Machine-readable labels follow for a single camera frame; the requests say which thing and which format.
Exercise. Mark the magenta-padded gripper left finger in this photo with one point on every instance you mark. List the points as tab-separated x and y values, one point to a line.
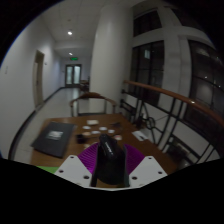
71	168

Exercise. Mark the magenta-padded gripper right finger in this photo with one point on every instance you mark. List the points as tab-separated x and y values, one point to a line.
149	169

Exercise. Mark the black closed laptop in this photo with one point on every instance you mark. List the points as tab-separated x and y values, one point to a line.
53	138

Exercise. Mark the white paper card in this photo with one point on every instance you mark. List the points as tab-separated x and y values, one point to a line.
140	135

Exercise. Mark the pale orange paper sticker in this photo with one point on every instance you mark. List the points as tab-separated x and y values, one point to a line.
86	133

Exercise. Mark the white paper sticker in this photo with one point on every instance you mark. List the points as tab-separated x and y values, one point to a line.
95	132
86	127
103	128
111	131

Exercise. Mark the red and white sticker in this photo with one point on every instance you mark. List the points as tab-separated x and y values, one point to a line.
117	137

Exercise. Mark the small white box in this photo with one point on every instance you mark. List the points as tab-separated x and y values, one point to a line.
92	122

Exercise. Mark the wooden armchair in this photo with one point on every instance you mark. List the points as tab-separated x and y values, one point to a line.
93	95

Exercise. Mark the wood-topped black metal railing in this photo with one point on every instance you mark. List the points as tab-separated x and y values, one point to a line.
173	95

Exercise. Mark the small wooden chair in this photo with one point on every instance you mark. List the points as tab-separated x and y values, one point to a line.
84	85

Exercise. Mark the glazed double door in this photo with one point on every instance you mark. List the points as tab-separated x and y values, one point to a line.
73	75

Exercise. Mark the plain side door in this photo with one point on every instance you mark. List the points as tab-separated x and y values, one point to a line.
38	80

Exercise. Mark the dark framed window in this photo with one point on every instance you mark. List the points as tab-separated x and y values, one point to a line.
148	71

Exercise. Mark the green exit sign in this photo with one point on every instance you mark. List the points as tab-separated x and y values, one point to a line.
74	59

